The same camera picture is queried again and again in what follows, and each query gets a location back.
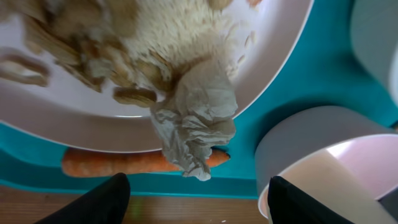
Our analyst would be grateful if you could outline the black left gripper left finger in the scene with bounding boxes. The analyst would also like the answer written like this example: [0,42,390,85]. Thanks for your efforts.
[37,173,131,224]

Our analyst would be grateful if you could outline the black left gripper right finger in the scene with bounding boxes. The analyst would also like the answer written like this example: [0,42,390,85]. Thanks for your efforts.
[267,176,353,224]

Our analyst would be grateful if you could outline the pink bowl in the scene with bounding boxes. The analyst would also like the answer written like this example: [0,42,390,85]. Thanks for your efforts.
[255,106,397,223]

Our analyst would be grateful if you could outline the grey napkin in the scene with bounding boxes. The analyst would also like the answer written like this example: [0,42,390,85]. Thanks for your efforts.
[150,58,238,181]

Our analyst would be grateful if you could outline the white bowl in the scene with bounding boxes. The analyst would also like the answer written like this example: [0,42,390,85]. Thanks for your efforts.
[350,0,397,103]

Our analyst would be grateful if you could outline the orange carrot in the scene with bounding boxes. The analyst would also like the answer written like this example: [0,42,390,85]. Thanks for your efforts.
[61,147,231,179]

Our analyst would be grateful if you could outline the pink plate with food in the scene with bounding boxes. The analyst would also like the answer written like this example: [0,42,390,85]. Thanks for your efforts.
[1,0,313,153]

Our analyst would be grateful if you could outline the teal plastic tray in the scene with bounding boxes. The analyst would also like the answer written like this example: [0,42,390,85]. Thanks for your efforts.
[1,0,397,198]

